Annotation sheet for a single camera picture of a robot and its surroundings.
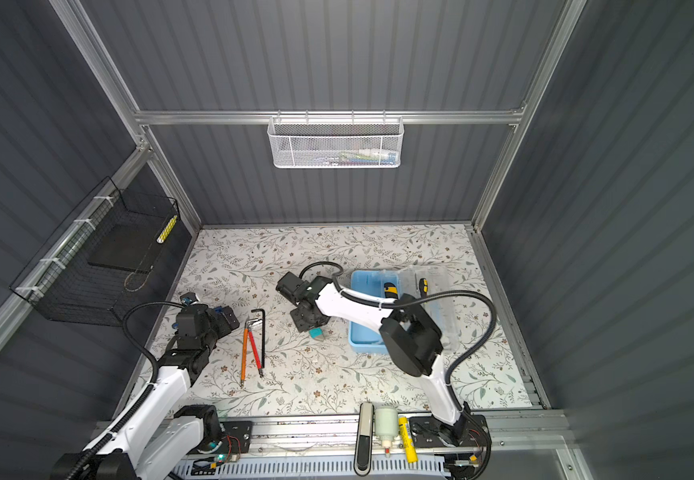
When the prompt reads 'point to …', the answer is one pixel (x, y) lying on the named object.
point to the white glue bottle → (386, 426)
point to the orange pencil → (244, 357)
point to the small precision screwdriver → (423, 287)
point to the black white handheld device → (365, 440)
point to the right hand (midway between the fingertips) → (310, 323)
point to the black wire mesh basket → (93, 268)
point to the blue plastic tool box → (395, 284)
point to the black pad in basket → (128, 246)
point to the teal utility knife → (315, 332)
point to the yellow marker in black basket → (166, 229)
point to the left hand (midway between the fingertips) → (215, 316)
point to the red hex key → (249, 324)
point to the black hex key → (263, 332)
